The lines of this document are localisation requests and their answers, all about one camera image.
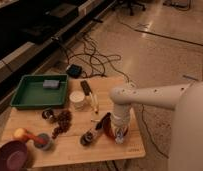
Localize purple bowl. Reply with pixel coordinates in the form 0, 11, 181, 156
0, 140, 28, 171

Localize brown grape bunch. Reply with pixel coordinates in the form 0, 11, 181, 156
52, 110, 72, 139

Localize black floor cables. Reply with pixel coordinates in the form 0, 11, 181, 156
51, 33, 131, 81

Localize black power adapter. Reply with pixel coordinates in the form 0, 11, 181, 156
66, 64, 82, 78

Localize white round container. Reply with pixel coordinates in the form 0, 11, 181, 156
69, 91, 85, 109

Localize black rectangular remote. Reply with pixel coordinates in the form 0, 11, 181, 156
80, 80, 92, 96

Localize grey sponge block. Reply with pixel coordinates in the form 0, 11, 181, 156
43, 80, 60, 89

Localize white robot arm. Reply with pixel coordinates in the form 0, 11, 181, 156
110, 82, 203, 171

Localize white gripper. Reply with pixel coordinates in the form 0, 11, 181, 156
111, 118, 128, 144

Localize small dark metal cup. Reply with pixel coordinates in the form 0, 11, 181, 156
42, 109, 55, 123

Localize black office chair base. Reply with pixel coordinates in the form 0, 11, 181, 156
111, 0, 146, 16

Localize yellow marker pen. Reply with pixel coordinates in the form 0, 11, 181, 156
90, 93, 99, 114

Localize small grey cup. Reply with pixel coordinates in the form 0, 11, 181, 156
34, 133, 52, 151

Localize green plastic tray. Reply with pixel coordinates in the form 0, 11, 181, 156
10, 74, 68, 110

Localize dark shelving unit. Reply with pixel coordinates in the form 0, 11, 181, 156
0, 0, 114, 113

